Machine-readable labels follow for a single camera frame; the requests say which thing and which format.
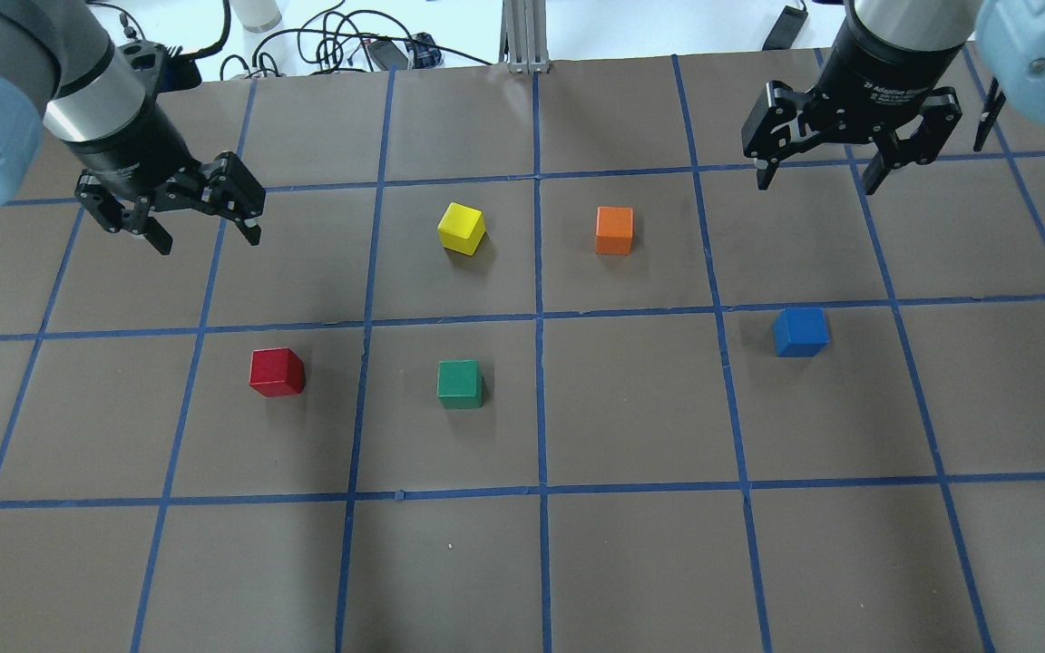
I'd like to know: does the yellow block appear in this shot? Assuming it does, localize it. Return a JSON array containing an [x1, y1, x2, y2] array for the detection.
[[436, 202, 486, 257]]

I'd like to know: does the red block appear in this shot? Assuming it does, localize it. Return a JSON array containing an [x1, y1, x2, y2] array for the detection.
[[249, 347, 306, 398]]

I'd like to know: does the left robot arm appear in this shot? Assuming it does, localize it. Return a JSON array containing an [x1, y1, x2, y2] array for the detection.
[[0, 1, 266, 255]]

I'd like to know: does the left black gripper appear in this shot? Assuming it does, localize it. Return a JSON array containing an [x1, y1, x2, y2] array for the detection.
[[74, 107, 268, 256]]

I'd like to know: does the black cables bundle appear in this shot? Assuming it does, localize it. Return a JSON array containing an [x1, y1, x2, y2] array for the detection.
[[87, 0, 496, 83]]

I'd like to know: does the blue block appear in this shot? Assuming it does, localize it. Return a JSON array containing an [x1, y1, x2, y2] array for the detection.
[[772, 308, 831, 358]]

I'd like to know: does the green block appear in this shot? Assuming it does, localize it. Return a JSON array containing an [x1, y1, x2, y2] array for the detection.
[[436, 359, 483, 410]]

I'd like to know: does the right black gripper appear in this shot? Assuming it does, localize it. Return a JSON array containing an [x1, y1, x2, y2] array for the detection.
[[741, 32, 962, 197]]

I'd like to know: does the orange block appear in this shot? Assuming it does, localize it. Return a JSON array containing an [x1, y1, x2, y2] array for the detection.
[[594, 206, 635, 256]]

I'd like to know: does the aluminium frame post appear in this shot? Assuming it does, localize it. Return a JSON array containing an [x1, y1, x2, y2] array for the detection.
[[500, 0, 549, 74]]

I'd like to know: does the black power adapter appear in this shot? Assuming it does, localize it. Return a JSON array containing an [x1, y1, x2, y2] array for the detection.
[[365, 38, 411, 71]]

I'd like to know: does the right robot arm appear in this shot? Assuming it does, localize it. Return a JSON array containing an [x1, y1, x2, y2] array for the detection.
[[741, 1, 1045, 194]]

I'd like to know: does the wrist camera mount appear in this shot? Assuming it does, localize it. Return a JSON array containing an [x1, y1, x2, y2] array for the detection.
[[972, 77, 1005, 151], [119, 40, 202, 94]]

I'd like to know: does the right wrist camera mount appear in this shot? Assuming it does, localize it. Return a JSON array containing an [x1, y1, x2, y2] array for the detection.
[[972, 77, 1005, 151]]

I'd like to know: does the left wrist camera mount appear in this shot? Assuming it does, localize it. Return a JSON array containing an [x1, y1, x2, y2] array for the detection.
[[119, 40, 202, 94]]

